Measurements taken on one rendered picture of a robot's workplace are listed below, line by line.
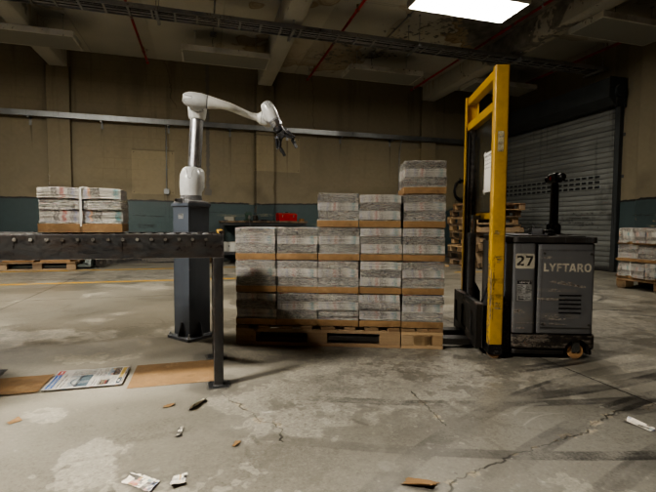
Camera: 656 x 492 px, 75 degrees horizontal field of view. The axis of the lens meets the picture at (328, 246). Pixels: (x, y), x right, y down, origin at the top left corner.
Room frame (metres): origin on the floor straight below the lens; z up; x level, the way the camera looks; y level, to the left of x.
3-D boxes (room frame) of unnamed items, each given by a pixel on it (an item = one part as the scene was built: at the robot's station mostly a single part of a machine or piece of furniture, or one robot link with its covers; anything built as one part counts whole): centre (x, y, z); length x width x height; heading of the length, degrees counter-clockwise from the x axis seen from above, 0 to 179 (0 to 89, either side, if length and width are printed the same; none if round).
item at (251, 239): (3.15, 0.06, 0.42); 1.17 x 0.39 x 0.83; 86
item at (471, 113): (3.41, -1.12, 0.97); 0.09 x 0.09 x 1.75; 86
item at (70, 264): (7.82, 5.17, 0.28); 1.20 x 0.83 x 0.57; 106
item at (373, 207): (3.13, -0.37, 0.95); 0.38 x 0.29 x 0.23; 175
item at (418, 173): (3.11, -0.67, 0.65); 0.39 x 0.30 x 1.29; 176
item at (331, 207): (3.15, -0.08, 0.95); 0.38 x 0.29 x 0.23; 177
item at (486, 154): (3.08, -1.12, 1.27); 0.57 x 0.01 x 0.65; 176
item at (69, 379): (2.30, 1.30, 0.01); 0.37 x 0.28 x 0.01; 106
